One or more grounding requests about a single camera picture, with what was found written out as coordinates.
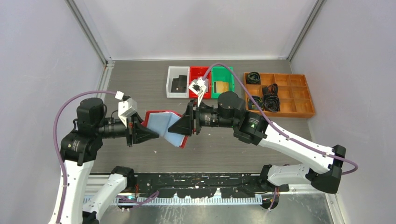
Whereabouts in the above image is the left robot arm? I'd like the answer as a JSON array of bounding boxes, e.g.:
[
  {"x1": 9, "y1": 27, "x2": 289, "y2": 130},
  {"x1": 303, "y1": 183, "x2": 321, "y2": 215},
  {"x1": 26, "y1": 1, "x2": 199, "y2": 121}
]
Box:
[{"x1": 50, "y1": 98, "x2": 159, "y2": 224}]

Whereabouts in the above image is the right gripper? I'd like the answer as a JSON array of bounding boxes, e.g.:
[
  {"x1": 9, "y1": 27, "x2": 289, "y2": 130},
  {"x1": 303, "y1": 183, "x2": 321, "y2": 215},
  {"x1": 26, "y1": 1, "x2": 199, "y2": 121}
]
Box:
[{"x1": 168, "y1": 98, "x2": 236, "y2": 137}]

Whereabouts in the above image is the rolled black belt lower left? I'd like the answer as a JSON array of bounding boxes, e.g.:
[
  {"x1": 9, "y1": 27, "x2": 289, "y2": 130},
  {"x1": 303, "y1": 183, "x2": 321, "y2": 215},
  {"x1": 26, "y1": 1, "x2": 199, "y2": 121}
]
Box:
[{"x1": 248, "y1": 96, "x2": 264, "y2": 111}]

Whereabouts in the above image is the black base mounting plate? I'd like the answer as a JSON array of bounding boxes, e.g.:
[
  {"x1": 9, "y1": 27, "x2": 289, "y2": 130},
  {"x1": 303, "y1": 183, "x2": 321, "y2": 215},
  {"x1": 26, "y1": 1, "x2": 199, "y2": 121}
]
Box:
[{"x1": 122, "y1": 173, "x2": 274, "y2": 199}]

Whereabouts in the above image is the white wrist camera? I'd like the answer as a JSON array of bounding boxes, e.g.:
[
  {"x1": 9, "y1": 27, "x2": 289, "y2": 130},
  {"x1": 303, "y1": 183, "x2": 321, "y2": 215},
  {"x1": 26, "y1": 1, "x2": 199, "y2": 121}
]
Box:
[
  {"x1": 118, "y1": 97, "x2": 137, "y2": 127},
  {"x1": 189, "y1": 77, "x2": 208, "y2": 106}
]

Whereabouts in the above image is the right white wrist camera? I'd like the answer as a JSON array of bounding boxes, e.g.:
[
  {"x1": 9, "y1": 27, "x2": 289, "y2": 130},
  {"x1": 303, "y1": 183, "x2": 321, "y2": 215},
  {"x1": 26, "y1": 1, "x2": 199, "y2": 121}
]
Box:
[{"x1": 189, "y1": 77, "x2": 208, "y2": 106}]

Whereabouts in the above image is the rolled black belt top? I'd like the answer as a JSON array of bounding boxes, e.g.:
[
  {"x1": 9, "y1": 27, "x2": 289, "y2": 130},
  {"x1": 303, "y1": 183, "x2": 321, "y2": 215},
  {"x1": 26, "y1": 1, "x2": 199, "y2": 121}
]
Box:
[{"x1": 245, "y1": 71, "x2": 261, "y2": 84}]

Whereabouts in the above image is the white plastic bin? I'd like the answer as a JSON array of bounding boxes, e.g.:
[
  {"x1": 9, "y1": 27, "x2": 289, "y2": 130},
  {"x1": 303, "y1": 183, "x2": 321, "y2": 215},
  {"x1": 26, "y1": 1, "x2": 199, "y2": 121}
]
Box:
[{"x1": 166, "y1": 66, "x2": 190, "y2": 98}]

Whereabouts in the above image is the gold card in green bin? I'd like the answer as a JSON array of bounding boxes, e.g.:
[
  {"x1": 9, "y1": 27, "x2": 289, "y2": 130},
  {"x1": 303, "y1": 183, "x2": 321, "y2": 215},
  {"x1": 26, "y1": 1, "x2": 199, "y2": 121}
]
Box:
[{"x1": 214, "y1": 81, "x2": 229, "y2": 94}]

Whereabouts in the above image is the purple cable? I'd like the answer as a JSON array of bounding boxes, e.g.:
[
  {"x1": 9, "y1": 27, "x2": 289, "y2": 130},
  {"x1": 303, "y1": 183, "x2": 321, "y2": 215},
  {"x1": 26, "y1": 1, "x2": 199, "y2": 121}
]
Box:
[
  {"x1": 52, "y1": 90, "x2": 160, "y2": 224},
  {"x1": 202, "y1": 63, "x2": 359, "y2": 211}
]

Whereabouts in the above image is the orange compartment tray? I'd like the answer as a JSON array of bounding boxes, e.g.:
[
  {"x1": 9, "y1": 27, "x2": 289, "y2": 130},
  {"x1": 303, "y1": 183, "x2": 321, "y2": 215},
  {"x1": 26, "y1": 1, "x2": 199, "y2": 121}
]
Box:
[{"x1": 242, "y1": 72, "x2": 315, "y2": 118}]

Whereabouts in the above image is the green plastic bin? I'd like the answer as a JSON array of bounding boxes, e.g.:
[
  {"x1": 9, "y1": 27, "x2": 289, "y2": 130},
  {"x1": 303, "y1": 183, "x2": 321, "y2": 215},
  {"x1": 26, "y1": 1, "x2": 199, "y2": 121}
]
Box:
[{"x1": 212, "y1": 67, "x2": 235, "y2": 99}]

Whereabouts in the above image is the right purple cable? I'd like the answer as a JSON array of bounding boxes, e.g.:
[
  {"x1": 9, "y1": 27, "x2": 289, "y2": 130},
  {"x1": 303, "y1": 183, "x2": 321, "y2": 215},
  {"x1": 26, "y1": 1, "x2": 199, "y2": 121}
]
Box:
[{"x1": 202, "y1": 63, "x2": 359, "y2": 211}]

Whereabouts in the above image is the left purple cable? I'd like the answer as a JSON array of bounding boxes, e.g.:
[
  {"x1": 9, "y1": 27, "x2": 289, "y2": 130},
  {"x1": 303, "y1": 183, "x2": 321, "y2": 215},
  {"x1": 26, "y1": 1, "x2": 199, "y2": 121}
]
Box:
[{"x1": 52, "y1": 90, "x2": 160, "y2": 224}]

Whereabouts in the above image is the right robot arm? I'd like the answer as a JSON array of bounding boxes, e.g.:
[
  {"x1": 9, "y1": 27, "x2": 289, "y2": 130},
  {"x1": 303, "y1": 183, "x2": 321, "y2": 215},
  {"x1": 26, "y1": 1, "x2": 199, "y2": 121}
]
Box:
[{"x1": 168, "y1": 91, "x2": 346, "y2": 194}]

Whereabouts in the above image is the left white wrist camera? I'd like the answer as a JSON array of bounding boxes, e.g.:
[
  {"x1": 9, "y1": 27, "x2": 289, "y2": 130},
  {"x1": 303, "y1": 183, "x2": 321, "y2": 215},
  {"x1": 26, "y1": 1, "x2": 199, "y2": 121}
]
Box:
[{"x1": 118, "y1": 97, "x2": 137, "y2": 127}]

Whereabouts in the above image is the rolled black belt middle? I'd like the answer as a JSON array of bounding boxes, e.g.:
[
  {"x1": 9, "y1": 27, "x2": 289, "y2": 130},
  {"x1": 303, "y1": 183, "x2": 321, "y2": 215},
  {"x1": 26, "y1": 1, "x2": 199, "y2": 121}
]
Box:
[{"x1": 262, "y1": 84, "x2": 278, "y2": 97}]

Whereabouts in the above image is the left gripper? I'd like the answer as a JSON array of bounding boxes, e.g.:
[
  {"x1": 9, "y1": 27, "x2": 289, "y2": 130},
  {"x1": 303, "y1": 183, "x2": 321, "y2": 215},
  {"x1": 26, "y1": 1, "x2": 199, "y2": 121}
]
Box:
[{"x1": 96, "y1": 111, "x2": 160, "y2": 146}]

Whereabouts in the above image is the black card in white bin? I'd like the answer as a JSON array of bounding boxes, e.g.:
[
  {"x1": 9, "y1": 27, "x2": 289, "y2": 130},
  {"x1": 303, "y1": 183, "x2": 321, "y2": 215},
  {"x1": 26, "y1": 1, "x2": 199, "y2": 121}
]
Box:
[{"x1": 170, "y1": 75, "x2": 187, "y2": 93}]

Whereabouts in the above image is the rolled black belt lower right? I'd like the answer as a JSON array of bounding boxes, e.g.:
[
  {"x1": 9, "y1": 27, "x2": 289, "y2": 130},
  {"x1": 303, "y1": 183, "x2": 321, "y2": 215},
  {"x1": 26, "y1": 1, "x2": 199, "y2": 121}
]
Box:
[{"x1": 263, "y1": 94, "x2": 281, "y2": 112}]

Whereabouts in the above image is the red plastic bin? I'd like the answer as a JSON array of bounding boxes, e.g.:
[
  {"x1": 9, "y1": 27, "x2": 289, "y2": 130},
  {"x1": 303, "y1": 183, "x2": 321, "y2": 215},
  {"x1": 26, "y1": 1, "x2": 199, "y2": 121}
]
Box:
[{"x1": 189, "y1": 66, "x2": 212, "y2": 99}]

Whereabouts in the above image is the rolled black belt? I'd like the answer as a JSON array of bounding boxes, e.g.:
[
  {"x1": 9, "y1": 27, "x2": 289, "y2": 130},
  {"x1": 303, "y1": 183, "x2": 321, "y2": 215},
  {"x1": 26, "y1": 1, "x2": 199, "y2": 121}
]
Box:
[
  {"x1": 262, "y1": 84, "x2": 278, "y2": 97},
  {"x1": 245, "y1": 71, "x2": 261, "y2": 84},
  {"x1": 263, "y1": 94, "x2": 281, "y2": 112},
  {"x1": 248, "y1": 96, "x2": 264, "y2": 111}
]

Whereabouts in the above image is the red card holder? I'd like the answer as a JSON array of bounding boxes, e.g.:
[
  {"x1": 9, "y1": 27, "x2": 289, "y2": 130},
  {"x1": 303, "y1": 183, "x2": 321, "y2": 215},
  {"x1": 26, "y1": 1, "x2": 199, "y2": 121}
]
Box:
[{"x1": 142, "y1": 111, "x2": 188, "y2": 148}]

